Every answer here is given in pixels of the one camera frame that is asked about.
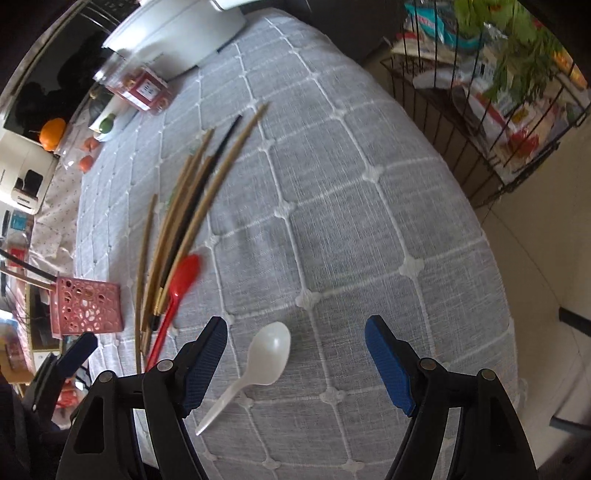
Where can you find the grey checked tablecloth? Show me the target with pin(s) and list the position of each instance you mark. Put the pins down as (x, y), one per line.
(346, 230)

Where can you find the white countertop appliance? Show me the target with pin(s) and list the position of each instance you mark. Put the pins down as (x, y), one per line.
(23, 157)

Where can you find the bundle of wooden chopsticks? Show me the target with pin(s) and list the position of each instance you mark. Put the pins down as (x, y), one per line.
(217, 182)

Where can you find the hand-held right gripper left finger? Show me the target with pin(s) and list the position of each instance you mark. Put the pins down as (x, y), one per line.
(205, 364)

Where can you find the clear jar with red contents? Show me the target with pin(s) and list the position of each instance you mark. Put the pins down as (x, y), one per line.
(143, 90)

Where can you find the green lime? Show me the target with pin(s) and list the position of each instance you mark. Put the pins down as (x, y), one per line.
(107, 123)

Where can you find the large orange fruit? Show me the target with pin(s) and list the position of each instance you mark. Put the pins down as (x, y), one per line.
(51, 133)

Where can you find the red plastic spoon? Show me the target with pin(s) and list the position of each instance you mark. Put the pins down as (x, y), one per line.
(184, 274)

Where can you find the white bowl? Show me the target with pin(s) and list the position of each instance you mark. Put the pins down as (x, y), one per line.
(120, 122)

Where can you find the black furniture leg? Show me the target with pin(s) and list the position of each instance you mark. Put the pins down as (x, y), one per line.
(570, 422)
(575, 319)

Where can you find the white dotted cloth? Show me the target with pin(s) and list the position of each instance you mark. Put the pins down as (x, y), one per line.
(55, 207)

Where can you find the clear plastic jar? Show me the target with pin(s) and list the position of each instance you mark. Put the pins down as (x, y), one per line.
(69, 147)

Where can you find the small tangerine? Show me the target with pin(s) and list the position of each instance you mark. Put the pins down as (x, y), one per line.
(91, 143)
(86, 162)

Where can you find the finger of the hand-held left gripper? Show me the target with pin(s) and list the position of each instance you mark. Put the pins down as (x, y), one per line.
(76, 354)

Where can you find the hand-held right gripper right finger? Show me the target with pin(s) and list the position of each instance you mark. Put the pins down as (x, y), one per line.
(388, 364)

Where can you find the pink perforated utensil holder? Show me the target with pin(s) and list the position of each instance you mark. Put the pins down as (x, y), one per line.
(87, 307)

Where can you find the white plastic spoon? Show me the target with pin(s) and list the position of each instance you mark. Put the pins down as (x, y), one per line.
(270, 350)

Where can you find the dark glass oven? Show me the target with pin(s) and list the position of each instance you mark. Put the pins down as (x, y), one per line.
(55, 69)

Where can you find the white electric pot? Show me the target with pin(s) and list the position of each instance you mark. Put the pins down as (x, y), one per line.
(175, 37)

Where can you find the pile of snack packets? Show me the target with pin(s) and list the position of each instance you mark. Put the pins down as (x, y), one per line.
(489, 110)

